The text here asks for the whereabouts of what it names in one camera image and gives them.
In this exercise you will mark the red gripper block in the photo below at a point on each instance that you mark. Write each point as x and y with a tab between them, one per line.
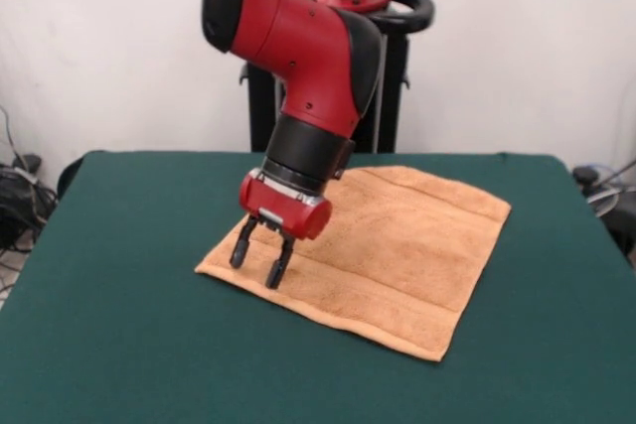
288	210

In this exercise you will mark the orange terry towel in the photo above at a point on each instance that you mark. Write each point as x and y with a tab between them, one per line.
397	255

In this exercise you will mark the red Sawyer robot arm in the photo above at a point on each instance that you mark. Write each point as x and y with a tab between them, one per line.
298	46

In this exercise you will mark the dark green table cloth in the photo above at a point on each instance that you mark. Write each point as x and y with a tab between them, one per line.
124	320

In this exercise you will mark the small black adapter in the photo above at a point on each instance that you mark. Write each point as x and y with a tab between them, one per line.
586	176

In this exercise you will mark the grey chair base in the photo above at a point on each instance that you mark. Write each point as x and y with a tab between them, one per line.
603	200

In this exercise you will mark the black bulky object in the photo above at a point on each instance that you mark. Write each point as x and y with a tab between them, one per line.
623	230

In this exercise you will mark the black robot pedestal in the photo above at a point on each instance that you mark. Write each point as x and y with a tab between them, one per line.
397	96

